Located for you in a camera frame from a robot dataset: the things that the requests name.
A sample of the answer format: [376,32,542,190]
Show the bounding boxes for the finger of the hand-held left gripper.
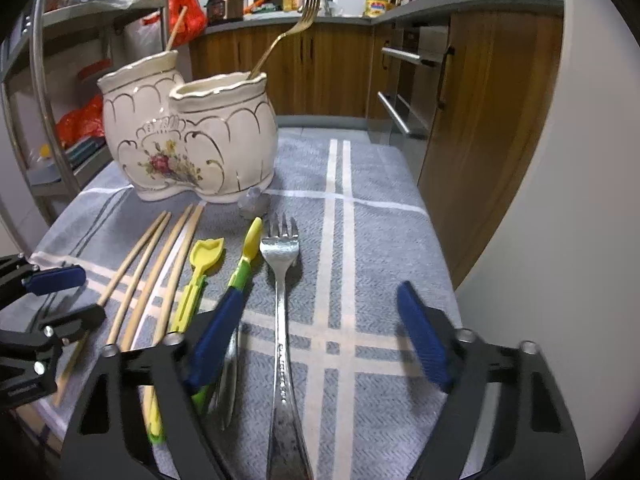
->
[0,304,107,361]
[0,254,87,311]

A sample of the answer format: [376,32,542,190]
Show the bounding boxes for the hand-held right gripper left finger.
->
[60,285,246,480]

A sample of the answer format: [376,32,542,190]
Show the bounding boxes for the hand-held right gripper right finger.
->
[396,280,586,480]

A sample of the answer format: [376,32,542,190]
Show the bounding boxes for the yellow plastic spoon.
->
[147,238,226,445]

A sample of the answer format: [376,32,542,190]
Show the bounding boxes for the wooden chopstick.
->
[121,204,194,352]
[166,6,188,52]
[51,211,171,408]
[106,212,173,348]
[142,204,206,433]

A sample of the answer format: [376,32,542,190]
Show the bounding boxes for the yellow green plastic utensil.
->
[192,216,264,413]

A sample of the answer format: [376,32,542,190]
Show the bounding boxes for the cream floral ceramic utensil holder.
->
[96,51,279,204]

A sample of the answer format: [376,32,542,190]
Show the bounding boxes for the grey striped towel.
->
[30,127,461,480]

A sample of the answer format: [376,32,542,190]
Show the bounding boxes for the small grey figurine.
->
[237,186,271,218]

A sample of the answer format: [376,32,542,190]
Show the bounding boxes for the crumpled red plastic bag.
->
[55,95,106,148]

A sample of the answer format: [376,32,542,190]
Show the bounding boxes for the container with red lid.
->
[76,59,114,87]

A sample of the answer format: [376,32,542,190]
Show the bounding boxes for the stainless steel oven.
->
[370,24,451,181]

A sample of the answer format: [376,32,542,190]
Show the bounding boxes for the white plastic bag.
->
[122,15,166,56]

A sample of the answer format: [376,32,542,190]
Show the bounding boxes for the stainless steel shelf rack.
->
[0,0,173,226]

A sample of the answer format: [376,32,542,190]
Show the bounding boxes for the wooden base cabinets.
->
[189,10,566,291]

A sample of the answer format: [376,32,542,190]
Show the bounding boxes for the hanging red plastic bag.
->
[167,0,208,48]

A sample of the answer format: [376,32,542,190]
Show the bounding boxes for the dark red pressure cooker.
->
[206,0,248,26]

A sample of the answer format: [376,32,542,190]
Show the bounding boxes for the gold metal fork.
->
[247,0,321,81]

